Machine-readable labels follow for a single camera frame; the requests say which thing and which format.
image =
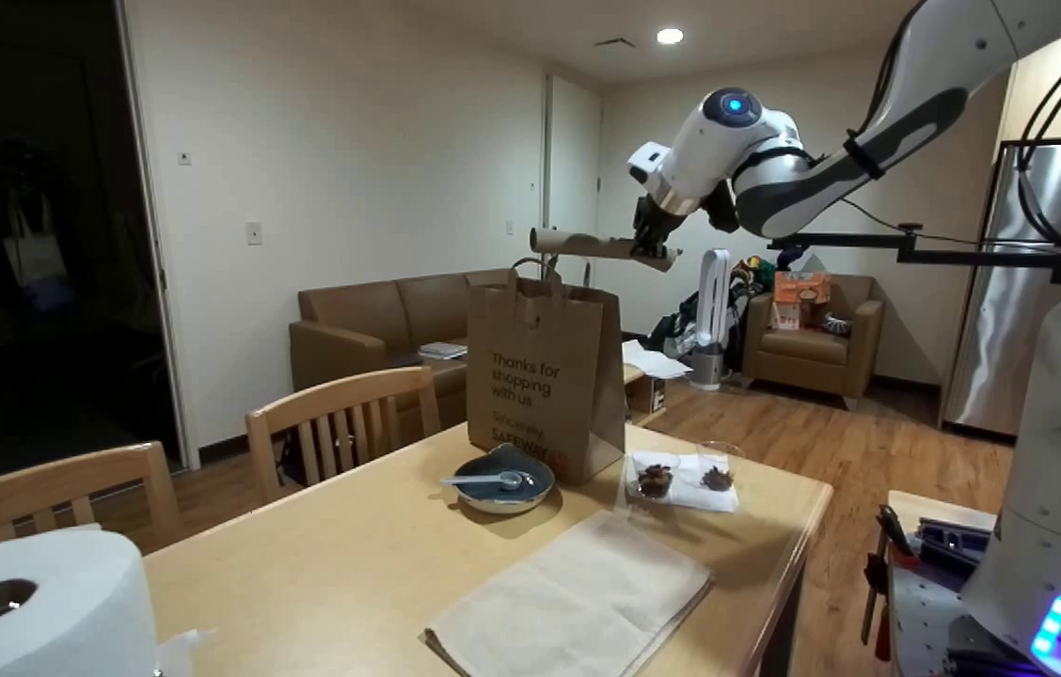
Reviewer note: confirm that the orange black clamp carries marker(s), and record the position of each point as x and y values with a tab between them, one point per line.
878	608
894	529

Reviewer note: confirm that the brown sofa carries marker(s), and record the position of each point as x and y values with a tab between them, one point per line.
365	313

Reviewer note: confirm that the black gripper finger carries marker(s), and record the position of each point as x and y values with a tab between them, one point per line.
656	256

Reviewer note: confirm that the ceiling air vent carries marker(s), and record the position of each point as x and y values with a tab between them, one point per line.
613	41

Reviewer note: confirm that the black boom bar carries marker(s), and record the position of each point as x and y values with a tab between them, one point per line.
967	256

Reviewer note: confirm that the orange snack box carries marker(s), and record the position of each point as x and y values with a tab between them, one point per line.
794	303

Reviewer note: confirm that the white cushion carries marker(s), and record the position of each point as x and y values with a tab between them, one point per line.
443	352

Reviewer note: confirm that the white closet door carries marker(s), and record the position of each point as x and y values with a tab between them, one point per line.
570	173

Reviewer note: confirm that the white standing appliance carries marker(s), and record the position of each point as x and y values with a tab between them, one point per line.
714	303

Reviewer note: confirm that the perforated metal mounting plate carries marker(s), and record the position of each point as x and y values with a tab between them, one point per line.
919	625

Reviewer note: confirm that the brown armchair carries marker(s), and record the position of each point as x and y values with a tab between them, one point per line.
807	358

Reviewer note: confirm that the dark blue bowl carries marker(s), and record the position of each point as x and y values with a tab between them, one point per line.
531	496

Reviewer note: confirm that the round ceiling light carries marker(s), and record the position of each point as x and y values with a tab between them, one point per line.
670	36

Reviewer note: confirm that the light wooden chair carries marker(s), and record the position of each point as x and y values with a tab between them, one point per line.
343	397
55	483

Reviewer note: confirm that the brown paper shopping bag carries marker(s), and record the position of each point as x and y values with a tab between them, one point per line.
543	376

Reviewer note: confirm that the white tote bag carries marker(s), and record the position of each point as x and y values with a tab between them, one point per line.
37	256

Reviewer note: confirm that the white paper towel roll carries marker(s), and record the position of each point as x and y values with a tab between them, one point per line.
64	615

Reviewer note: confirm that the black mounting bracket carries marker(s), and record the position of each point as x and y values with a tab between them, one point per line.
951	548

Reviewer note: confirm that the white crumpled cloth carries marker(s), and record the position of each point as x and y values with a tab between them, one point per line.
656	361

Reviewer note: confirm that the light grey spoon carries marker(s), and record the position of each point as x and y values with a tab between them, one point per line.
496	480

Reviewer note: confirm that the chocolate muffin in clear cup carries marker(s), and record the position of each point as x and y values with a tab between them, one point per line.
715	480
652	480

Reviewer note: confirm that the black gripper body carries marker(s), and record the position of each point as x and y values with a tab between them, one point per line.
661	218

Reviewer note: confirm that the beige paper napkin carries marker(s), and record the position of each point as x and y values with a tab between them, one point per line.
582	602

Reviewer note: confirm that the wooden cart top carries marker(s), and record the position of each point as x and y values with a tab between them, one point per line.
947	506

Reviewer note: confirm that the small dark bag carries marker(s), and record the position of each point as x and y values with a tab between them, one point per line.
833	322

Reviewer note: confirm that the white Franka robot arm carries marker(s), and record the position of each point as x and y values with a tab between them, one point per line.
930	60

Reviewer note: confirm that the stainless steel refrigerator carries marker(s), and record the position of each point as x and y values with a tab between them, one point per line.
995	325

